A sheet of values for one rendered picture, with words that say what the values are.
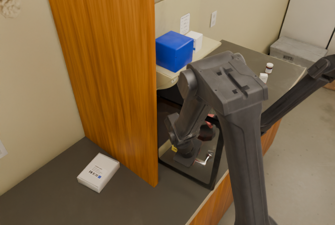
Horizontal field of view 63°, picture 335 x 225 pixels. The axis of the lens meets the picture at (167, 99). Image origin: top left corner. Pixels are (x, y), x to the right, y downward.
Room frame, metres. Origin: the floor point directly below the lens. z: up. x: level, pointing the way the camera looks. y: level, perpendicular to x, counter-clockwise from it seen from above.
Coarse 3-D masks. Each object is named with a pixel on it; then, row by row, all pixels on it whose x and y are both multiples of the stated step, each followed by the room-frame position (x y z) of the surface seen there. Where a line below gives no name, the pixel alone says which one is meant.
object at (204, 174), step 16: (160, 96) 0.78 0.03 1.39; (160, 112) 0.77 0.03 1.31; (160, 128) 0.78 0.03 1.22; (208, 128) 0.67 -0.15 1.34; (160, 144) 0.78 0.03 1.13; (208, 144) 0.66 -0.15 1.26; (160, 160) 0.78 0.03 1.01; (208, 160) 0.66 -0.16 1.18; (192, 176) 0.69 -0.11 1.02; (208, 176) 0.65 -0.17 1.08
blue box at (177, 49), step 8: (168, 32) 0.87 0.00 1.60; (176, 32) 0.88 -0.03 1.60; (160, 40) 0.82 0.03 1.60; (168, 40) 0.82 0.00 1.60; (176, 40) 0.82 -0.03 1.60; (184, 40) 0.82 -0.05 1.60; (192, 40) 0.83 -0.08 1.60; (160, 48) 0.80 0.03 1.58; (168, 48) 0.77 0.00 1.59; (176, 48) 0.76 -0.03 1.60; (184, 48) 0.79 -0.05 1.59; (192, 48) 0.83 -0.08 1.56; (160, 56) 0.80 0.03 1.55; (168, 56) 0.77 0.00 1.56; (176, 56) 0.76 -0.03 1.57; (184, 56) 0.79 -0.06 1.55; (160, 64) 0.80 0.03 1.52; (168, 64) 0.77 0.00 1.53; (176, 64) 0.76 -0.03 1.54; (184, 64) 0.80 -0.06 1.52
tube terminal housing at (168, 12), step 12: (168, 0) 0.90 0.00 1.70; (180, 0) 0.95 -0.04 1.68; (192, 0) 1.01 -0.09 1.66; (156, 12) 0.85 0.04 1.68; (168, 12) 0.90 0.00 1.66; (180, 12) 0.95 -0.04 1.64; (192, 12) 1.01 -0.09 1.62; (156, 24) 0.85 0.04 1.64; (168, 24) 0.90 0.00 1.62; (192, 24) 1.02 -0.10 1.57; (156, 36) 0.84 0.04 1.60
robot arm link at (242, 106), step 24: (216, 72) 0.35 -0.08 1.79; (240, 72) 0.35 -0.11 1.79; (216, 96) 0.30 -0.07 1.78; (240, 96) 0.30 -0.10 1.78; (264, 96) 0.31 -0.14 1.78; (240, 120) 0.29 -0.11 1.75; (240, 144) 0.28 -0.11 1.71; (240, 168) 0.27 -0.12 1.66; (240, 192) 0.26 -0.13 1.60; (264, 192) 0.26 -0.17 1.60; (240, 216) 0.25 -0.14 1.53; (264, 216) 0.25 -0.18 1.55
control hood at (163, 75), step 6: (204, 36) 1.03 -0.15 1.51; (204, 42) 0.98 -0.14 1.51; (210, 42) 0.98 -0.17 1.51; (216, 42) 0.98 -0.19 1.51; (204, 48) 0.93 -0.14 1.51; (210, 48) 0.93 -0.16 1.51; (198, 54) 0.88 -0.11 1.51; (204, 54) 0.89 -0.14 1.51; (192, 60) 0.84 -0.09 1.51; (156, 66) 0.80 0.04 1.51; (156, 72) 0.77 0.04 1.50; (162, 72) 0.76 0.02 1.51; (168, 72) 0.76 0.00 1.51; (156, 78) 0.77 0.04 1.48; (162, 78) 0.76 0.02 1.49; (168, 78) 0.74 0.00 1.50; (174, 78) 0.74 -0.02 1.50; (156, 84) 0.77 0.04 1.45; (162, 84) 0.76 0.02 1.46
